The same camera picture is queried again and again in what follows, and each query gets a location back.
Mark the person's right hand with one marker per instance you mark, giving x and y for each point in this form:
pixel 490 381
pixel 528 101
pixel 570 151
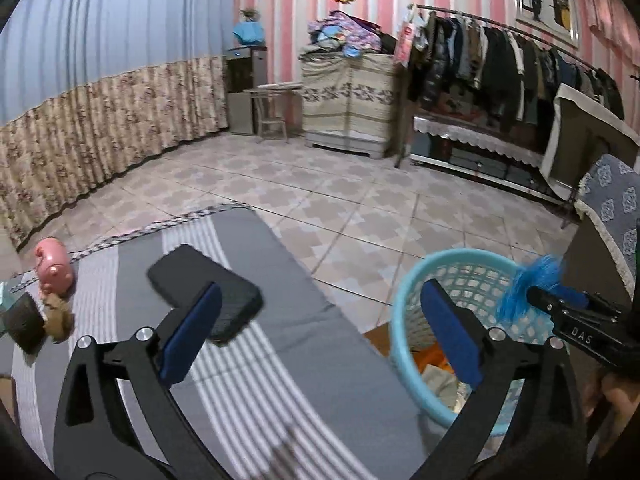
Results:
pixel 617 400

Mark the low bench with lace cloth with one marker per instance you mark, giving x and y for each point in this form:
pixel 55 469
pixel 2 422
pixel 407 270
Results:
pixel 475 145

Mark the light blue plastic basket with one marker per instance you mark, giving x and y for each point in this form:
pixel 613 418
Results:
pixel 467 280

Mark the television with white cloth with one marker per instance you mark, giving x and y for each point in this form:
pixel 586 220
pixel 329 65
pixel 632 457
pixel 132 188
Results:
pixel 585 130

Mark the brown plush toy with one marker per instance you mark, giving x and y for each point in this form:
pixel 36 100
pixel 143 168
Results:
pixel 59 317

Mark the pile of folded clothes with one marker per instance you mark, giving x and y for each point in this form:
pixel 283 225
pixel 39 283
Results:
pixel 345 35

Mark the blue fluffy scrap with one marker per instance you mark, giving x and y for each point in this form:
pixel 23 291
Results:
pixel 532 287

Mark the grey water dispenser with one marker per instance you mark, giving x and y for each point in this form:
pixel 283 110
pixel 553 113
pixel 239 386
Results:
pixel 245 90

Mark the small metal stool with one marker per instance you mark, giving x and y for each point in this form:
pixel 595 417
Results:
pixel 272 110

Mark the white crumpled paper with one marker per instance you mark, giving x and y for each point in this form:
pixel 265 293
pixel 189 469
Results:
pixel 445 385

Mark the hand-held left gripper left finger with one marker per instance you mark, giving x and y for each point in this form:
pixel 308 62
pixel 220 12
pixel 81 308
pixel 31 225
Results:
pixel 190 332

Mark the rack of hanging clothes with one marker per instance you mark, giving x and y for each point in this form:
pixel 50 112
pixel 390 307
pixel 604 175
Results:
pixel 500 65

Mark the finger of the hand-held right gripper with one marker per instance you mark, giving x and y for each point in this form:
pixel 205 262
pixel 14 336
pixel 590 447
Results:
pixel 577 296
pixel 547 302

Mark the dark rectangular block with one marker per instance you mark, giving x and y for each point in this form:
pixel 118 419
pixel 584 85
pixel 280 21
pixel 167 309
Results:
pixel 22 322

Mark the black flat case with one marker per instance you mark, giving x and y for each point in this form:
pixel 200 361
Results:
pixel 200 272

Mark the grey striped blanket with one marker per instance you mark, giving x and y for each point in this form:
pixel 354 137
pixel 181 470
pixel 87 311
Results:
pixel 280 360

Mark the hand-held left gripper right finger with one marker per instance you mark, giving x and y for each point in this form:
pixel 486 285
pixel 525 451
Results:
pixel 450 332

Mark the small potted plant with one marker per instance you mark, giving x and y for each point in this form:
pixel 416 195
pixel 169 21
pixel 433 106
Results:
pixel 248 14

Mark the pink piggy bank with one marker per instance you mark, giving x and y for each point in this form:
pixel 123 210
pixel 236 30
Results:
pixel 52 267

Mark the cloth-covered cabinet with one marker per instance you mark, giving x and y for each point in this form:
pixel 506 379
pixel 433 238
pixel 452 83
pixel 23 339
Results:
pixel 347 105

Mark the blue cloth cover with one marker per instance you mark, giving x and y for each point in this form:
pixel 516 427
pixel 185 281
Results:
pixel 248 32

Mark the blue floral curtain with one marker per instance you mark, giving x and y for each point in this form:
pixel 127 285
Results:
pixel 100 70

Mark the chair with blue patterned cloth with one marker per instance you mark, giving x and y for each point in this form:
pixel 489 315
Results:
pixel 612 205

